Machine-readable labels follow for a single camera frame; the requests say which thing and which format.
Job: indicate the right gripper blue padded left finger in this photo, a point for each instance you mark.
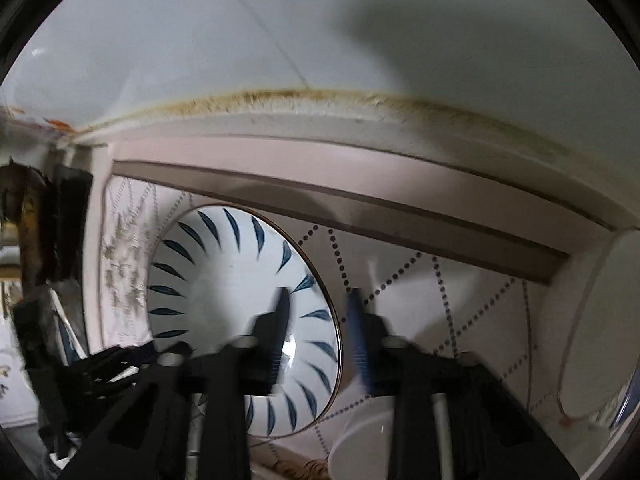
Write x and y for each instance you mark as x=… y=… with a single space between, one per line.
x=270 y=331

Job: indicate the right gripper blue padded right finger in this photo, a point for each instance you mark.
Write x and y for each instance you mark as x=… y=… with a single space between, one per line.
x=367 y=332

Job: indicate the plain white plate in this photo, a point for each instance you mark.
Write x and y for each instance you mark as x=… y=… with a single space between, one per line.
x=363 y=450

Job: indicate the plain white bowl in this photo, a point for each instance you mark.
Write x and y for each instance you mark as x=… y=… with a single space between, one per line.
x=601 y=286

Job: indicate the white bowl with floral outside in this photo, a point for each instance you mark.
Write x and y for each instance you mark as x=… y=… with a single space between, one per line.
x=630 y=401

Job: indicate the floral diamond pattern table mat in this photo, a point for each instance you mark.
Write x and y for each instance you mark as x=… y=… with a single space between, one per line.
x=445 y=306

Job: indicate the black frying pan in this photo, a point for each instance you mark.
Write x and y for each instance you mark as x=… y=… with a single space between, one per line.
x=50 y=215

